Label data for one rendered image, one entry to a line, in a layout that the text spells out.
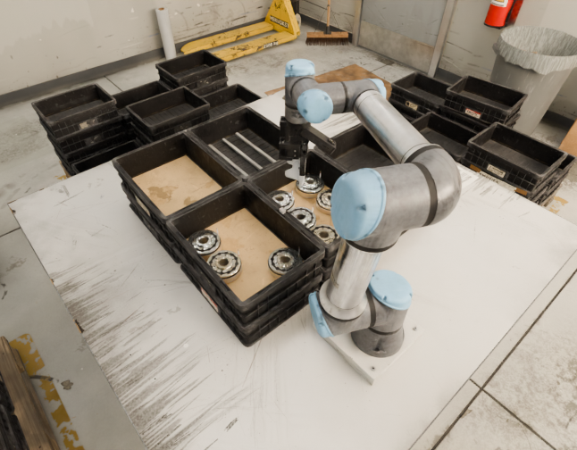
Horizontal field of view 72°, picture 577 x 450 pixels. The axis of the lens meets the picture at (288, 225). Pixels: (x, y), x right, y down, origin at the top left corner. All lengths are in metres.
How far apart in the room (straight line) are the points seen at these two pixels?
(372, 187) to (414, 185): 0.07
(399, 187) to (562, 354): 1.82
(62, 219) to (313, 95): 1.14
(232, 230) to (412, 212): 0.77
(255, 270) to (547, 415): 1.47
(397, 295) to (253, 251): 0.47
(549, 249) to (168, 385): 1.36
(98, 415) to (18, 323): 0.70
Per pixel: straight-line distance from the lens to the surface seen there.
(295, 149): 1.15
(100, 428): 2.02
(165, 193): 1.51
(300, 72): 1.05
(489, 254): 1.59
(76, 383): 2.15
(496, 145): 2.58
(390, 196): 0.66
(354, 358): 1.18
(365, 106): 0.96
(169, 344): 1.27
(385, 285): 1.05
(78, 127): 2.69
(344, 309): 0.96
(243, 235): 1.31
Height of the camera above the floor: 1.79
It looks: 46 degrees down
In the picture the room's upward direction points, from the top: straight up
